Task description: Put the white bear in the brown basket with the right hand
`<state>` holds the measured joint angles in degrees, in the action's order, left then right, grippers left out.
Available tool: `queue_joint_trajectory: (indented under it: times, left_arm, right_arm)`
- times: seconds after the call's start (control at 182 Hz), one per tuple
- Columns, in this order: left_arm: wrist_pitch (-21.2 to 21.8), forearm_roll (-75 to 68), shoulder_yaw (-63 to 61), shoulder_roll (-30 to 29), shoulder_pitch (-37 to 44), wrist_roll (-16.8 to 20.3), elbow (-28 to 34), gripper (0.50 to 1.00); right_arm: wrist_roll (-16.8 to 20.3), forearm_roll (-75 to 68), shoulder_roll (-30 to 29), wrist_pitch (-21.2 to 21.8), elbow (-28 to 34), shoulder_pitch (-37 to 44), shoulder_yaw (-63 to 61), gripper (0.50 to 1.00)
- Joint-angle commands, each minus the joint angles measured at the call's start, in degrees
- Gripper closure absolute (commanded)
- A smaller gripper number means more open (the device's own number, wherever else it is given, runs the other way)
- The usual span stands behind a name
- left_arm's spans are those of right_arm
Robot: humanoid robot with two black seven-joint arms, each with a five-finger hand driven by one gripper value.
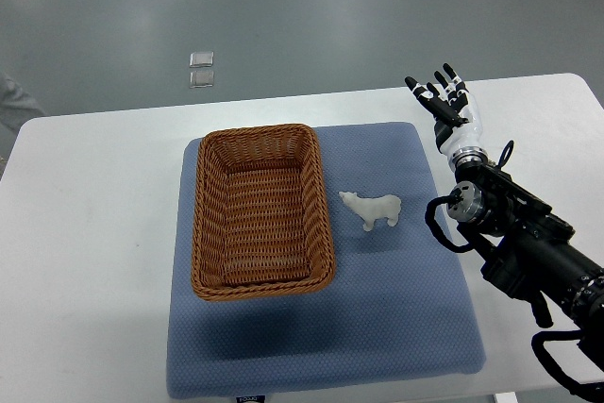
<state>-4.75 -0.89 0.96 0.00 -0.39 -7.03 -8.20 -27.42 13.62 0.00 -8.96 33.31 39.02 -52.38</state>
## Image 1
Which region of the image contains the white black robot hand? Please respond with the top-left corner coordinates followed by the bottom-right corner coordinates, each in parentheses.
top-left (405, 63), bottom-right (488, 170)

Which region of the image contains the white bear figurine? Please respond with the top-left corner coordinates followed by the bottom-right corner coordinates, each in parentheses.
top-left (338, 192), bottom-right (402, 232)

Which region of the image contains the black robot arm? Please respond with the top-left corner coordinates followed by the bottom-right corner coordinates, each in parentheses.
top-left (425, 143), bottom-right (603, 402)

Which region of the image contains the brown wicker basket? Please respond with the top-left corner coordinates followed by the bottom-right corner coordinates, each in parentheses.
top-left (191, 124), bottom-right (336, 302)

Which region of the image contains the blue textured mat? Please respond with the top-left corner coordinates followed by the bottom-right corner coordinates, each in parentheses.
top-left (167, 122), bottom-right (485, 399)

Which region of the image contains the lower floor plate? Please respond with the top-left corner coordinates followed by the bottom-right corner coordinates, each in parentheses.
top-left (190, 70), bottom-right (214, 89)

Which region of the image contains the floor plate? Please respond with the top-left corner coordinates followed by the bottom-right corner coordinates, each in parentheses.
top-left (190, 70), bottom-right (214, 89)
top-left (189, 51), bottom-right (214, 68)

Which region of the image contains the upper floor plate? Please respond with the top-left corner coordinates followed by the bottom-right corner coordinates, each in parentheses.
top-left (189, 51), bottom-right (214, 68)

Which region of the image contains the person in grey trousers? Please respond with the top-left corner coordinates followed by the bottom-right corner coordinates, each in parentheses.
top-left (0, 73), bottom-right (46, 135)

